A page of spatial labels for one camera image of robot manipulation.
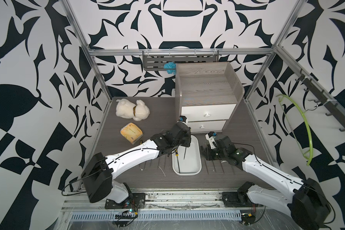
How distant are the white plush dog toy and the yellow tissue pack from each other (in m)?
0.06

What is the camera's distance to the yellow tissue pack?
95 centimetres

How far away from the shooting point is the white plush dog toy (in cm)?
101
